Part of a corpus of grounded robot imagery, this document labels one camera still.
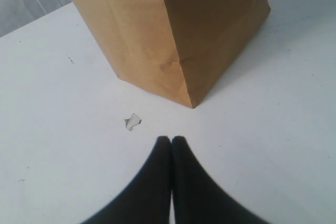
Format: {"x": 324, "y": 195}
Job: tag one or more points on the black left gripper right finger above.
{"x": 196, "y": 196}

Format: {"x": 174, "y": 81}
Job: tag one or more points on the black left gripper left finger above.
{"x": 147, "y": 198}

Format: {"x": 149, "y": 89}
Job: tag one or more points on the brown paper bag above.
{"x": 176, "y": 49}

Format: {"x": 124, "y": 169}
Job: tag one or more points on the clear plastic scrap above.
{"x": 132, "y": 121}

